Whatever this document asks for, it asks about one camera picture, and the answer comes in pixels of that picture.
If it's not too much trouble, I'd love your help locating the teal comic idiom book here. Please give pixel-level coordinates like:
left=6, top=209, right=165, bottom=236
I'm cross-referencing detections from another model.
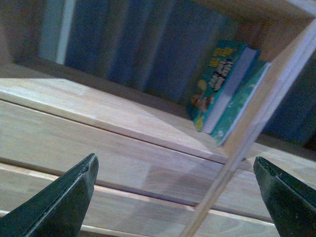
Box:
left=187, top=40, right=260, bottom=134

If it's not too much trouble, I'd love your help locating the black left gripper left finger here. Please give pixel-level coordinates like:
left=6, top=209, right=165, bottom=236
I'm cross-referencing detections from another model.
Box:
left=0, top=154, right=99, bottom=237

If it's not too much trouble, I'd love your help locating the green thin book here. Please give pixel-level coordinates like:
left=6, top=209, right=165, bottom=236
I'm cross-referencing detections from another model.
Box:
left=210, top=60, right=271, bottom=147

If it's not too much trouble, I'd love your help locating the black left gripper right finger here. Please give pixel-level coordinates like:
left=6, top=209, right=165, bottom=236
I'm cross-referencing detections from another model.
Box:
left=253, top=157, right=316, bottom=237

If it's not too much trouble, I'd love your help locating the light wooden bookshelf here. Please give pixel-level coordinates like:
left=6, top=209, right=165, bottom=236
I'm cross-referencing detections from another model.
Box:
left=0, top=0, right=316, bottom=237

